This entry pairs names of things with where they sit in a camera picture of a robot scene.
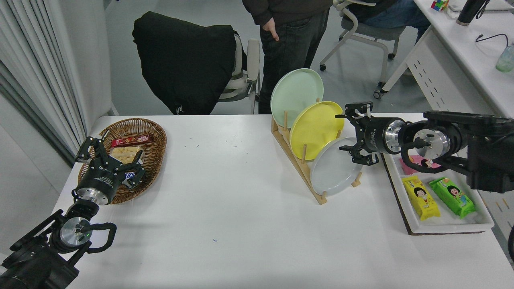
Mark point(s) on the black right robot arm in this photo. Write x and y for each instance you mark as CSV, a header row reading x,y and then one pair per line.
x,y
482,140

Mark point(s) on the white office chair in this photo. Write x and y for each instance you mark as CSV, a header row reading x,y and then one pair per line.
x,y
253,56

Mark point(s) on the white curtain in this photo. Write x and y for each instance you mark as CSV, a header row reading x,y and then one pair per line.
x,y
32,48

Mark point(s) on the white tray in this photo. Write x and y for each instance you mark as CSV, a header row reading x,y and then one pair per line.
x,y
395,180

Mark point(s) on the standing person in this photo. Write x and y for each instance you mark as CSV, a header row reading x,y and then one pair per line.
x,y
289,48

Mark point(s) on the colourful puzzle cube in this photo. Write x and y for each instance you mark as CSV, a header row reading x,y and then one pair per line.
x,y
438,5

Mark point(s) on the wooden plate rack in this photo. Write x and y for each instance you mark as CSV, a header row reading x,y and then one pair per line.
x,y
321,200

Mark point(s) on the grey office chair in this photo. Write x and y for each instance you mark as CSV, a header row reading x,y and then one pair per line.
x,y
377,34

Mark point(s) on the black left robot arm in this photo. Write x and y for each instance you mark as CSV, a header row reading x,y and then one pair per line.
x,y
36,261

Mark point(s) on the pale green plate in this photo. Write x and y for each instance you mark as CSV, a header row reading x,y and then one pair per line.
x,y
295,94

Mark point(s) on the yellow snack packet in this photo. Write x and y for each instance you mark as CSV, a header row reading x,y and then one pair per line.
x,y
421,198

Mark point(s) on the black flask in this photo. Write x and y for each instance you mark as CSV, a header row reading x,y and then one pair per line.
x,y
468,12

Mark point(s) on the grey plate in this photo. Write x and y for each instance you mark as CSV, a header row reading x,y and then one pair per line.
x,y
333,172

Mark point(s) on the red snack bar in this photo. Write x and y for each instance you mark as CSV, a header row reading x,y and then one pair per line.
x,y
130,140

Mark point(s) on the brown chocolate bar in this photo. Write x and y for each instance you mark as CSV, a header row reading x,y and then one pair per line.
x,y
130,175

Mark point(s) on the pink snack packet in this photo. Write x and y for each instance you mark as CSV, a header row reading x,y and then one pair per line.
x,y
415,160

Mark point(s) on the seated person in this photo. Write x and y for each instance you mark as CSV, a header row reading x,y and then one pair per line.
x,y
393,16

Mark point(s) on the yellow plate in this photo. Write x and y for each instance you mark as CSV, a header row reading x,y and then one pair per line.
x,y
317,128

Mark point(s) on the clear bag of chips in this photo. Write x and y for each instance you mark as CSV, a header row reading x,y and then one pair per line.
x,y
124,154

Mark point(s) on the green glass cup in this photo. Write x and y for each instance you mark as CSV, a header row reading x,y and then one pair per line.
x,y
505,60

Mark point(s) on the black jacket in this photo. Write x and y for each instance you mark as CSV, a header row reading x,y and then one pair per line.
x,y
180,60

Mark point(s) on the dark board under tray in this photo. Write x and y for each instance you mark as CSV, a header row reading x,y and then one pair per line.
x,y
409,231

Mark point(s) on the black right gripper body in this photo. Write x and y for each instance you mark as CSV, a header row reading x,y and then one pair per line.
x,y
375,134

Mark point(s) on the brown wicker basket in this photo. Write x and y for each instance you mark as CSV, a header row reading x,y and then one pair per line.
x,y
154,136

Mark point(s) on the person's hand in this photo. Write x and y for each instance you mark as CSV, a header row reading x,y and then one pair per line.
x,y
271,27

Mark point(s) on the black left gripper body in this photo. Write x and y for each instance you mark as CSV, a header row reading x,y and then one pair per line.
x,y
100,178

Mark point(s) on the green snack packet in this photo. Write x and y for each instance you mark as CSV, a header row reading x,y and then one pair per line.
x,y
453,198

